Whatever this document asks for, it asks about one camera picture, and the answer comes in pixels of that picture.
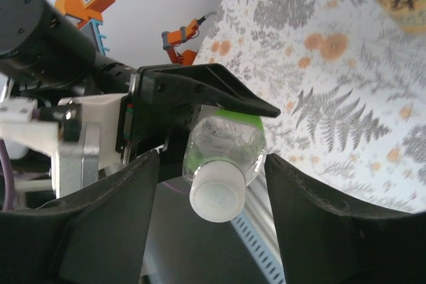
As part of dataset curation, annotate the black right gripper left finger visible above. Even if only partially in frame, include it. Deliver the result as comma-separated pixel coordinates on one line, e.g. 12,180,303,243
0,150,162,284

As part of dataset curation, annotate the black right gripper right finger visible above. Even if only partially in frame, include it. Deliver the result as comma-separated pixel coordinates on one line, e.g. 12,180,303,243
264,152,426,284

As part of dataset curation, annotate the clear bottle green white label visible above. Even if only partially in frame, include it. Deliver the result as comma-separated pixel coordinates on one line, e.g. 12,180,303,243
182,107,268,187

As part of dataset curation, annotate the white bottle cap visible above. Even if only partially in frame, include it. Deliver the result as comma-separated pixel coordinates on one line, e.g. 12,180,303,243
188,162,248,223

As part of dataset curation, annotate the floral patterned table cover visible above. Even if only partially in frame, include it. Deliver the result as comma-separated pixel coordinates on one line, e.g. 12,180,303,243
196,0,426,215

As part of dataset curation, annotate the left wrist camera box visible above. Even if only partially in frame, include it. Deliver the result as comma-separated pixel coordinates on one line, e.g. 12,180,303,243
0,94,129,198

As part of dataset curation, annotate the white slotted cable duct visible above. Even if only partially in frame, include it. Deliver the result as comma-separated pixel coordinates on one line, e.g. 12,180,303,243
231,212,287,284

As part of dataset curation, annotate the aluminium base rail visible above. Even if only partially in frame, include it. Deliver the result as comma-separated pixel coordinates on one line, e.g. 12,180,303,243
244,177,280,241

